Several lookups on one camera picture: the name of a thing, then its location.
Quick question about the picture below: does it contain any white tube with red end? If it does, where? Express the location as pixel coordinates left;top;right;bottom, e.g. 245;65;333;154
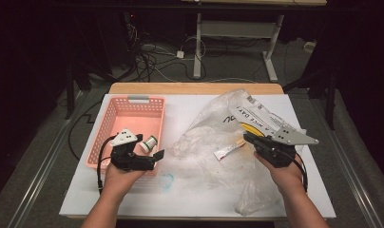
213;139;247;162

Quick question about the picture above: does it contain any black floor cable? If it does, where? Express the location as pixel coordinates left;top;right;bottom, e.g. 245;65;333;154
67;100;103;162

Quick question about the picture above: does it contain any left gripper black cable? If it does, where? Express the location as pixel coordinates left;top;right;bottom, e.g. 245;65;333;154
96;135;117;195

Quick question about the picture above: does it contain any metal floor rail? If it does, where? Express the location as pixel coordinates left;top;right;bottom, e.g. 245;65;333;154
4;91;88;228
317;120;384;228

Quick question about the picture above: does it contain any white metal desk frame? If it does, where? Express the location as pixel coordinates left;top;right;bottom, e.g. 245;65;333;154
193;12;285;83

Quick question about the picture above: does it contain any tangle of floor cables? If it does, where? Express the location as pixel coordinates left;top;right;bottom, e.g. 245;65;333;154
125;22;210;84

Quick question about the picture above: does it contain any pink plastic basket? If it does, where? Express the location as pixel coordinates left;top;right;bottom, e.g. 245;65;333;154
85;94;166;177

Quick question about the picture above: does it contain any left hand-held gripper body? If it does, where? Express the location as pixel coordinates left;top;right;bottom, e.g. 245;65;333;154
109;127;157;172

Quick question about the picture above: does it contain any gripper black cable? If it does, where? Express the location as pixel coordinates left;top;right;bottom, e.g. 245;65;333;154
96;135;117;195
293;152;309;194

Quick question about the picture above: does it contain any white table cover sheet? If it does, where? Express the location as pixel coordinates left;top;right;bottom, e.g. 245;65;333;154
59;93;336;220

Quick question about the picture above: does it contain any clear plastic bag smiley print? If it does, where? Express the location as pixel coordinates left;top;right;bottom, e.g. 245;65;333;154
169;88;309;218

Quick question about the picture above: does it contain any person's left hand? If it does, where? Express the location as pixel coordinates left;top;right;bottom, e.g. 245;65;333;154
103;163;146;199

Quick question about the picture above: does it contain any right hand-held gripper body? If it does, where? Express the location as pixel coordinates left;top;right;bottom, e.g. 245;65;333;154
255;127;319;169

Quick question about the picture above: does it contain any person's right hand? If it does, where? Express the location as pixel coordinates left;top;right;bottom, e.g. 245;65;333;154
254;152;305;194

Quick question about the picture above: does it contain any small white green bottle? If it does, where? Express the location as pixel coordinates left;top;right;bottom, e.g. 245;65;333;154
139;135;159;153

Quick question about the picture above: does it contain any black stand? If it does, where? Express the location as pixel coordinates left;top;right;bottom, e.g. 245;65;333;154
283;67;337;131
64;60;117;121

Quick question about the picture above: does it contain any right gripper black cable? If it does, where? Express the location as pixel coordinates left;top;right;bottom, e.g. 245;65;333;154
293;152;309;194

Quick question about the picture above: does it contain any wooden table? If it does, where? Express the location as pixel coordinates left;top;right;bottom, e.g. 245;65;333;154
108;82;285;96

